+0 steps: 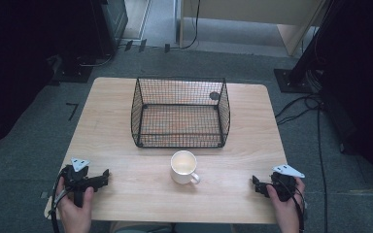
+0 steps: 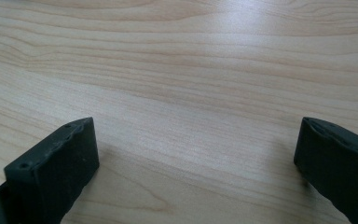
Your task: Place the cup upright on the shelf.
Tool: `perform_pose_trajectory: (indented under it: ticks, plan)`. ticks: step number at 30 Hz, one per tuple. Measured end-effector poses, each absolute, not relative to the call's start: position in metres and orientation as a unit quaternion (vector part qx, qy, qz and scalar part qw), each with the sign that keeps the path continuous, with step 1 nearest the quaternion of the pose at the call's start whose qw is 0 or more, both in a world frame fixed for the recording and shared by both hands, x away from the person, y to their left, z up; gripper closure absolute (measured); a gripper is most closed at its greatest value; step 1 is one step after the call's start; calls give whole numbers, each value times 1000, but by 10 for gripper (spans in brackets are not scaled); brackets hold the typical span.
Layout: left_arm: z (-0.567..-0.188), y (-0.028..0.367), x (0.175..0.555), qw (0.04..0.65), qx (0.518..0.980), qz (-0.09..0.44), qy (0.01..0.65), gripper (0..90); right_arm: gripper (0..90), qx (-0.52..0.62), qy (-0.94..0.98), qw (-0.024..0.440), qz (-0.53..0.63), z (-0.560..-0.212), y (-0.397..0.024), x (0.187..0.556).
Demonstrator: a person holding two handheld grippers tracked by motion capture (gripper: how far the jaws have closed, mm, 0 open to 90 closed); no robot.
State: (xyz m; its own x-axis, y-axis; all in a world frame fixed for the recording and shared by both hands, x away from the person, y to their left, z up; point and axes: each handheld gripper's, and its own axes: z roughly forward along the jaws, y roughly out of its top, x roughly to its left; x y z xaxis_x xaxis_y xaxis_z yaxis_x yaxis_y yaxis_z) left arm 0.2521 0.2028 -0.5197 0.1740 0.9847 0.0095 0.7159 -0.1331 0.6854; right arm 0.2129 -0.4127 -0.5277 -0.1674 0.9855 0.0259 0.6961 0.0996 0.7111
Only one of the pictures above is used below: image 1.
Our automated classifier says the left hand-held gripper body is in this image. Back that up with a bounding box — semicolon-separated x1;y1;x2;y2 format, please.
59;157;95;208

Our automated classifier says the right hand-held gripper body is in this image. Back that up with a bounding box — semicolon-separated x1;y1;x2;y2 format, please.
266;164;306;202

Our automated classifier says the person's right hand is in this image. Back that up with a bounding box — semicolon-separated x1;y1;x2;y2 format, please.
266;178;307;233

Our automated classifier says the person's left hand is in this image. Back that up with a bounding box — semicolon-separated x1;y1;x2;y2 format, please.
56;177;95;233

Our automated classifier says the angled black tape mark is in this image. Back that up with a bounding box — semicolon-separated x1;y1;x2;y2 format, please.
65;102;80;122

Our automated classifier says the white cup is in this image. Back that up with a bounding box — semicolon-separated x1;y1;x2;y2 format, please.
170;150;201;185

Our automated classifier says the black stand with square base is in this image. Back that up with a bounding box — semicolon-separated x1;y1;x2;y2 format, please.
273;0;341;95

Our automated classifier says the black cabinet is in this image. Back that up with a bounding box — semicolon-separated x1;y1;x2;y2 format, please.
88;0;129;58

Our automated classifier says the light wooden desk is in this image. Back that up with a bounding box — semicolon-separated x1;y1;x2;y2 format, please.
177;0;328;56

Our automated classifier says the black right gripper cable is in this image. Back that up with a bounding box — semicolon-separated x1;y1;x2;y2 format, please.
286;183;306;233

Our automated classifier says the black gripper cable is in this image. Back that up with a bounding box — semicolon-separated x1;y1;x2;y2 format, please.
286;183;306;233
50;173;66;233

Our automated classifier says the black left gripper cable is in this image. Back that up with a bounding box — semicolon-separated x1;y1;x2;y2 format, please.
50;173;66;233

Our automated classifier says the long black floor cable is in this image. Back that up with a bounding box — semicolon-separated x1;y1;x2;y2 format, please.
316;105;329;233

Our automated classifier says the looped black floor cable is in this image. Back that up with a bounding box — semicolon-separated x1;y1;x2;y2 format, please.
274;93;322;126

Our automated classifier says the black wire basket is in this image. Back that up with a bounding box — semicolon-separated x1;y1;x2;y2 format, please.
130;76;231;150

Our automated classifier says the black stand base plate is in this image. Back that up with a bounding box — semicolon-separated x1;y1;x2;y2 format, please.
49;53;94;84

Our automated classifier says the thin cable by cabinet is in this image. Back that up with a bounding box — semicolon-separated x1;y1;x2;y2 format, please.
79;52;115;68

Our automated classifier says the hanging black cable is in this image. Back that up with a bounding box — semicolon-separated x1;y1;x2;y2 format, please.
169;0;202;50

